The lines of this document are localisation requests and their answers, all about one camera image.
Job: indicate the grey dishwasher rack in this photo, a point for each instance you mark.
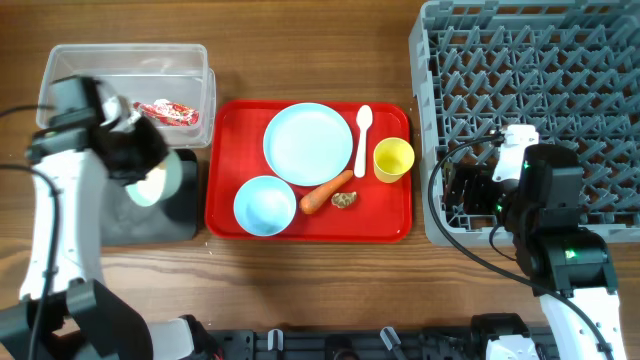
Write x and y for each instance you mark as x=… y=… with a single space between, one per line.
x=570 y=68

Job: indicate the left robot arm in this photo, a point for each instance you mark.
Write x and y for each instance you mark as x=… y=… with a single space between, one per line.
x=65 y=310

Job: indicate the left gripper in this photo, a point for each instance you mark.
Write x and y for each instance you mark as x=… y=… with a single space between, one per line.
x=159 y=149

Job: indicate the green bowl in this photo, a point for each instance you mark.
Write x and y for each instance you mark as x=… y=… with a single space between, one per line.
x=162 y=182

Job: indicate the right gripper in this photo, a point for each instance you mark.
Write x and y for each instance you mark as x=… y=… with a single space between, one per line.
x=480 y=191

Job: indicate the light blue plate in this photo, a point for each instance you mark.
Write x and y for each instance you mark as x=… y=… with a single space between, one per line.
x=307 y=144

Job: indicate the yellow plastic cup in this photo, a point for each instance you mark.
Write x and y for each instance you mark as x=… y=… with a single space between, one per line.
x=392 y=158

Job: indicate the orange carrot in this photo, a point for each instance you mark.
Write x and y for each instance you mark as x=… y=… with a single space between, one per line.
x=312 y=201

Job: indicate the red serving tray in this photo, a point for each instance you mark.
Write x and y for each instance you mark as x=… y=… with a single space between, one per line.
x=381 y=213

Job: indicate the clear plastic bin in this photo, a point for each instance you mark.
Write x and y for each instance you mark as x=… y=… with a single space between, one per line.
x=145 y=73

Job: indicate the black waste tray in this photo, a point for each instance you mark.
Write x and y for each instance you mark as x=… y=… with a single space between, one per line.
x=171 y=220

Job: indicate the brown food scrap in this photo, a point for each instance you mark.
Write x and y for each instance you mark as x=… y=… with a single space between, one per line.
x=343 y=200

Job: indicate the red snack wrapper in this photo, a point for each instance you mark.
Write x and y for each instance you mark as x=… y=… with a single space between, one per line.
x=168 y=113

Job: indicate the white plastic spoon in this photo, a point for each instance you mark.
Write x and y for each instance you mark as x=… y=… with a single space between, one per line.
x=364 y=120

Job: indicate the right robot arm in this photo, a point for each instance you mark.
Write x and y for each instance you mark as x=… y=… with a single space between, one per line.
x=568 y=267

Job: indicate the light blue bowl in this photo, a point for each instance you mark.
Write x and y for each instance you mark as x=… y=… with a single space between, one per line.
x=264 y=206

